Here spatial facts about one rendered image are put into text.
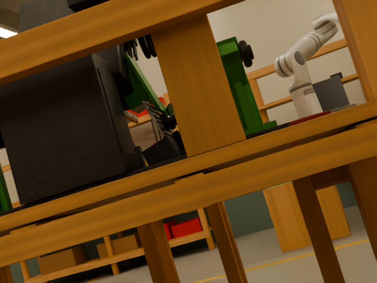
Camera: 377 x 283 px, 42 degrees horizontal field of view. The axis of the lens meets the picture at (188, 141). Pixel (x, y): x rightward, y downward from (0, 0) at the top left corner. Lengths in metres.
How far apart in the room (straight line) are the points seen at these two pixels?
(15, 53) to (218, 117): 0.50
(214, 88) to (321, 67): 5.94
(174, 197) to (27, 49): 0.48
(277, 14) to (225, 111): 6.16
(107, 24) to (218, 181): 0.44
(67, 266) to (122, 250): 0.93
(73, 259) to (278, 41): 4.32
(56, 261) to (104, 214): 6.62
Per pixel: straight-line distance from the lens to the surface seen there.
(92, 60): 1.34
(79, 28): 1.19
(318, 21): 2.35
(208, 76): 1.14
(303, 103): 1.97
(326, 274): 1.89
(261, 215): 7.10
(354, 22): 1.18
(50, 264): 7.85
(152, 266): 1.96
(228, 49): 1.30
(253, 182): 1.12
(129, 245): 7.20
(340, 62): 7.05
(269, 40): 7.18
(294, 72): 1.97
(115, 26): 1.16
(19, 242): 1.27
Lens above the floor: 0.80
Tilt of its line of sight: 6 degrees up
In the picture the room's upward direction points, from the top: 17 degrees counter-clockwise
